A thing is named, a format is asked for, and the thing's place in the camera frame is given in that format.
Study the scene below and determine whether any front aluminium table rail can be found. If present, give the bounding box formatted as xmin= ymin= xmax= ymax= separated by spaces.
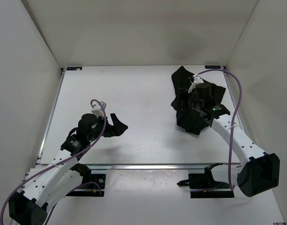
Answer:
xmin=35 ymin=164 xmax=254 ymax=171

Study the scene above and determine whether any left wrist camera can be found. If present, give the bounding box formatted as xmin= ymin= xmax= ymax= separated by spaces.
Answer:
xmin=90 ymin=101 xmax=107 ymax=118

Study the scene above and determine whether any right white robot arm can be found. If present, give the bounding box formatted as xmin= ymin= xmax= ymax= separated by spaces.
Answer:
xmin=171 ymin=82 xmax=280 ymax=197

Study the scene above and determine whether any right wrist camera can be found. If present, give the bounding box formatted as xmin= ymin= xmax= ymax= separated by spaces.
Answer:
xmin=188 ymin=74 xmax=204 ymax=93

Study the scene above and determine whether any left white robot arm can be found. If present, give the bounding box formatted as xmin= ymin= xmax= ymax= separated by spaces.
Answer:
xmin=8 ymin=113 xmax=128 ymax=225

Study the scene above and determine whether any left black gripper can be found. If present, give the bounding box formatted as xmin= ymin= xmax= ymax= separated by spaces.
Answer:
xmin=90 ymin=111 xmax=129 ymax=139

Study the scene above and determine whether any right corner label sticker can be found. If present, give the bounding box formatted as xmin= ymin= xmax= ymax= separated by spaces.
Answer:
xmin=205 ymin=65 xmax=221 ymax=69

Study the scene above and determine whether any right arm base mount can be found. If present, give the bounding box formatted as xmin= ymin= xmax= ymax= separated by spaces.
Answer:
xmin=177 ymin=163 xmax=235 ymax=199

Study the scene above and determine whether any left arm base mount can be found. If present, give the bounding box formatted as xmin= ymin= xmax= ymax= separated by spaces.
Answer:
xmin=66 ymin=170 xmax=106 ymax=197

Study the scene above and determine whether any left corner label sticker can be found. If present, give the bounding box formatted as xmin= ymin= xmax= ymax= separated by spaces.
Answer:
xmin=66 ymin=67 xmax=82 ymax=71

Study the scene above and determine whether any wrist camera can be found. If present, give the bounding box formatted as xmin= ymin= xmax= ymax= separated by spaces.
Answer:
xmin=90 ymin=101 xmax=107 ymax=118
xmin=188 ymin=74 xmax=204 ymax=93

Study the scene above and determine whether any black pleated skirt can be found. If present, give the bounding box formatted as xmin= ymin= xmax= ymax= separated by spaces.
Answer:
xmin=171 ymin=66 xmax=230 ymax=135

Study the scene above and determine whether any corner label sticker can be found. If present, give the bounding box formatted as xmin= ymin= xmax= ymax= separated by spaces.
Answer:
xmin=205 ymin=65 xmax=221 ymax=69
xmin=66 ymin=67 xmax=82 ymax=71

